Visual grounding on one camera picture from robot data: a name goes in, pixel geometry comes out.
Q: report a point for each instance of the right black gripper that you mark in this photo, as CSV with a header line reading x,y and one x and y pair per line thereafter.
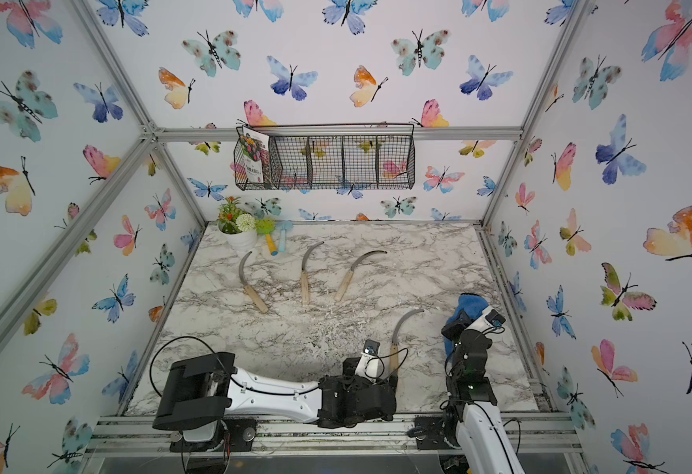
x,y
466,331

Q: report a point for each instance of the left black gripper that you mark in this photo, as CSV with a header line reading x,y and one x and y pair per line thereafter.
x,y
392,386

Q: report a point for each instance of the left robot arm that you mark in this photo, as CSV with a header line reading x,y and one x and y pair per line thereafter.
x,y
203,390

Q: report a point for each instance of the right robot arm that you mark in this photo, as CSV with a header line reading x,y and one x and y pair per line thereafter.
x,y
473,421

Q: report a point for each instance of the light blue toy tool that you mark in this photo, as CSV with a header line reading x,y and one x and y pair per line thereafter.
x,y
284,228

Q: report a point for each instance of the green yellow toy brush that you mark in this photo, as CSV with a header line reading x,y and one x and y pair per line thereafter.
x,y
265,227

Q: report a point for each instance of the potted artificial plant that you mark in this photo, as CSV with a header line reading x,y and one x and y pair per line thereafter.
x,y
237,225

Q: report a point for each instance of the colourful booklet in basket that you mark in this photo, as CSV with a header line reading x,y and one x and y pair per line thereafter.
x,y
255,154

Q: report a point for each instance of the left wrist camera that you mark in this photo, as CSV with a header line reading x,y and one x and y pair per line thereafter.
x,y
370,364

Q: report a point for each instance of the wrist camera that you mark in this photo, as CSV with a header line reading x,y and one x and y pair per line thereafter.
x,y
370,364
490,321

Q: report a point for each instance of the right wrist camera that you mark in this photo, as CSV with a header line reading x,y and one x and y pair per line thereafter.
x,y
490,321

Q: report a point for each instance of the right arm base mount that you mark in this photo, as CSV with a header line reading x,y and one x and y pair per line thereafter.
x,y
435,432

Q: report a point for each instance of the aluminium front rail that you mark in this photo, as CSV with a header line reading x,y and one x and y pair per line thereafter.
x,y
531,433

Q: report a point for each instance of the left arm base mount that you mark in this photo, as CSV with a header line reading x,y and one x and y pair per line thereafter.
x,y
228,435

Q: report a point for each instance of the black wire basket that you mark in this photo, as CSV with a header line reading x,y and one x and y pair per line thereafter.
x,y
318,157

